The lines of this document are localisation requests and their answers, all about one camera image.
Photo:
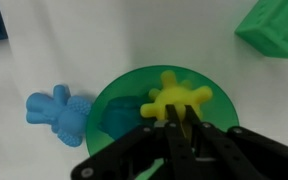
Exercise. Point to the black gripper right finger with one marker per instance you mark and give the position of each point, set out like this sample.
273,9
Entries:
237,150

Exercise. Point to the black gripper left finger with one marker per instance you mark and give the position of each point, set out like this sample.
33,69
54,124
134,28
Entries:
170,146

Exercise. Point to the yellow spiky toy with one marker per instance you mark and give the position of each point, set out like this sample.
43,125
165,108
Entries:
175,98

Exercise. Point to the teal rubber toy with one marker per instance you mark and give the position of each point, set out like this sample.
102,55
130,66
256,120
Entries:
120,115

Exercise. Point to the light blue bumpy toy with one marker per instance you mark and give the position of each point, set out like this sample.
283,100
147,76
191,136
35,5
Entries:
59,115

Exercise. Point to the green translucent bowl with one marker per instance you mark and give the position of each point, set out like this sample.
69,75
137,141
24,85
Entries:
124,86

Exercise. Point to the green cube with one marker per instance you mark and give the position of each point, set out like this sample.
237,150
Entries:
274,26

